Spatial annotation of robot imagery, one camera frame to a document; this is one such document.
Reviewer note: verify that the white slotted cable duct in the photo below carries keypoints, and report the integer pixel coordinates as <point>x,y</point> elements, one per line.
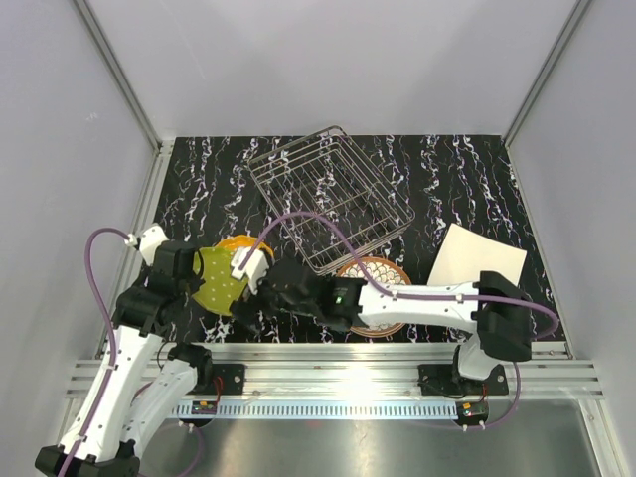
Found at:
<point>318,409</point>

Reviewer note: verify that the orange polka dot plate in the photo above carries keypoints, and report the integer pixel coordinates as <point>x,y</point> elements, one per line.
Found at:
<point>235,242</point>

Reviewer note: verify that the left aluminium frame post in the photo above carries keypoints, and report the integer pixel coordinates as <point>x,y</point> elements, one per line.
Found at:
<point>110,60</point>

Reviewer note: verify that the black marble pattern mat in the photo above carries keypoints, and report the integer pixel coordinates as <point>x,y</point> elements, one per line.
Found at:
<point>447,206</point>

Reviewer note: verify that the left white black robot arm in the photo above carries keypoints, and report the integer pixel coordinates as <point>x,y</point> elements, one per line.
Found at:
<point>118,417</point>

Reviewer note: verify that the white square plate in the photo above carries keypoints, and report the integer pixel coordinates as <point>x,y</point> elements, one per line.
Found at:
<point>463,255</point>

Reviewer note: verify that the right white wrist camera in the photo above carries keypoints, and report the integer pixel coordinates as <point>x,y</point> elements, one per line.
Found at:
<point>252,266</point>

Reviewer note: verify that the aluminium frame post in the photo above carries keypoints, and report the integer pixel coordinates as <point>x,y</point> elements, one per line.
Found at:
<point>110,60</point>
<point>568,29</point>

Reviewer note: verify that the right aluminium frame post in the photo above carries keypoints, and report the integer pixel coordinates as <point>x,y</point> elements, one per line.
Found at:
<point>568,29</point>

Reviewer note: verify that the floral patterned brown plate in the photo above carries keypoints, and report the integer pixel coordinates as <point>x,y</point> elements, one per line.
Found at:
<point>384,272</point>

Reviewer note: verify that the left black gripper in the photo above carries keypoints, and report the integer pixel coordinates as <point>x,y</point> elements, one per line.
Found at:
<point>195,282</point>

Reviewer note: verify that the metal wire dish rack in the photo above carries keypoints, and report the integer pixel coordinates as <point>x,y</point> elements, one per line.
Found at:
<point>330,195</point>

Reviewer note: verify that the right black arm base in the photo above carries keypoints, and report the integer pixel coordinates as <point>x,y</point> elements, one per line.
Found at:
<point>441,380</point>

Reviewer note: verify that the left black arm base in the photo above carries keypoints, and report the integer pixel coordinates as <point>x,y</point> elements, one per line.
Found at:
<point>226,378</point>

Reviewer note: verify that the green polka dot plate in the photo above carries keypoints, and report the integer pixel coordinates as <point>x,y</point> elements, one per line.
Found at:
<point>219,289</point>

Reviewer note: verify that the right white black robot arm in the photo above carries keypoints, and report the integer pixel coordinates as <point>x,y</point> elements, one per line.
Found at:
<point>373,297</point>

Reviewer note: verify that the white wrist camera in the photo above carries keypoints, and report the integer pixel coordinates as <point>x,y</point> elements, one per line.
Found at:
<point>149,242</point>
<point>252,266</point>

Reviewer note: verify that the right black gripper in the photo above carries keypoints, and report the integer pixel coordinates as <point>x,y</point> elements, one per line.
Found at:
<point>245,308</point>

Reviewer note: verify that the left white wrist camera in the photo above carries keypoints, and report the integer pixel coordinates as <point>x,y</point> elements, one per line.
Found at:
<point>149,242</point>

